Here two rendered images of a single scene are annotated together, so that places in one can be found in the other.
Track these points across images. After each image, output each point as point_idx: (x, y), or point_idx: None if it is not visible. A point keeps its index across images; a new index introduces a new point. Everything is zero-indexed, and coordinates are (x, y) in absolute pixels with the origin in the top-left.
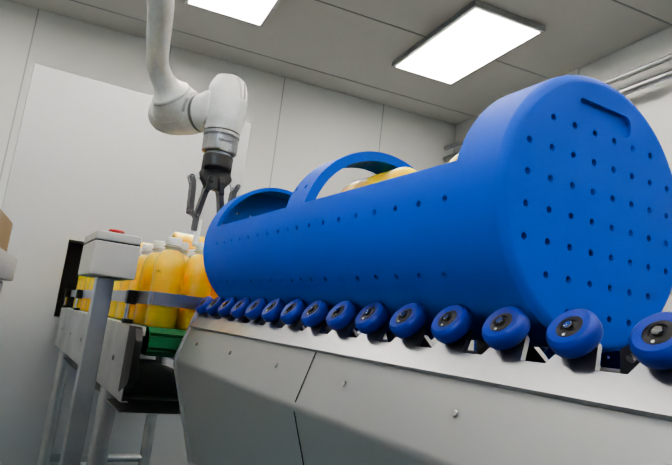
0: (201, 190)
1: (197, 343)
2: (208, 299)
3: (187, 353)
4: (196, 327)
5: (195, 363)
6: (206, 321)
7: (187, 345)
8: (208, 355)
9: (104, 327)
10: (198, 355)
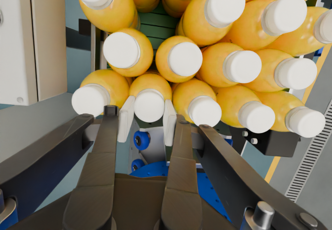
0: (87, 158)
1: (131, 149)
2: (140, 149)
3: (131, 134)
4: (133, 141)
5: (129, 155)
6: (136, 155)
7: (133, 128)
8: (129, 173)
9: (76, 48)
10: (130, 157)
